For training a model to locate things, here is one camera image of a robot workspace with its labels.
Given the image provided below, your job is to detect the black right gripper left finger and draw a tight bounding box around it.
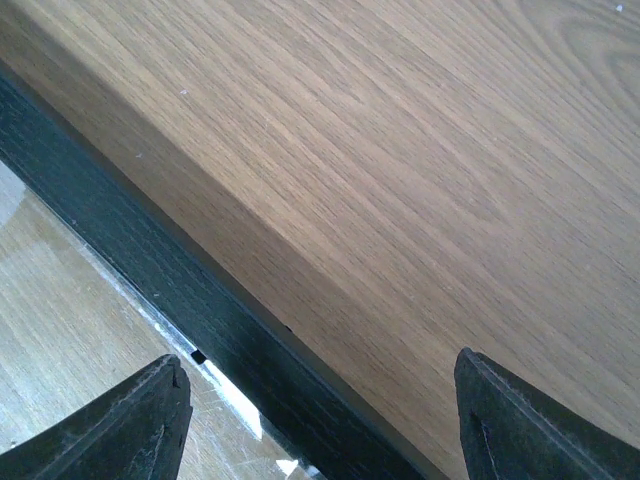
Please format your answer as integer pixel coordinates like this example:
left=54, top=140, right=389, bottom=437
left=1, top=354, right=193, bottom=479

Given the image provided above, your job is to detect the black picture frame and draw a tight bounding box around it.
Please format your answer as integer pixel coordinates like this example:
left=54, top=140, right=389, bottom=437
left=1, top=77, right=441, bottom=479

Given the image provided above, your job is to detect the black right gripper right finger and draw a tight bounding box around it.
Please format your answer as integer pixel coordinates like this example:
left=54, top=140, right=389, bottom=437
left=454, top=347, right=639, bottom=479

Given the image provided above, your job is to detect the clear acrylic sheet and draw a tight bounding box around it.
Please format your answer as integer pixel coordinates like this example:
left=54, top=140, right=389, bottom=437
left=1, top=168, right=320, bottom=479

